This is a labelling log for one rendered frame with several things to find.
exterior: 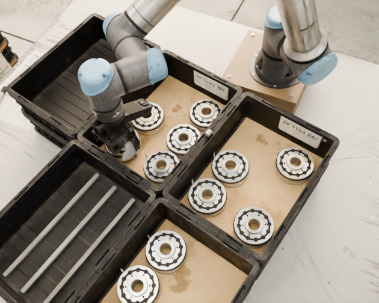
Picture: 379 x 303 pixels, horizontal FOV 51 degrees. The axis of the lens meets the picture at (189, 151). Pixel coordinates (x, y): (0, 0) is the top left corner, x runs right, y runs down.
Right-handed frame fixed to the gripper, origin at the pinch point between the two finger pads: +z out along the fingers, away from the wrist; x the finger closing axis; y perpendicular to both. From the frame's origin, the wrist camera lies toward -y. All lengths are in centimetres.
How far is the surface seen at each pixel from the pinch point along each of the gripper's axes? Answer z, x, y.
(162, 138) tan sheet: 2.7, 3.6, -9.2
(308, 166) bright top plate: 0, 42, -28
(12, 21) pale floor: 85, -183, -42
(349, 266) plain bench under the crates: 16, 66, -17
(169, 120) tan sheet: 2.7, 0.7, -15.3
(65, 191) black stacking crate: 2.7, -5.5, 21.3
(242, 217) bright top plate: -0.4, 37.5, -4.0
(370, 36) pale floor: 86, 8, -177
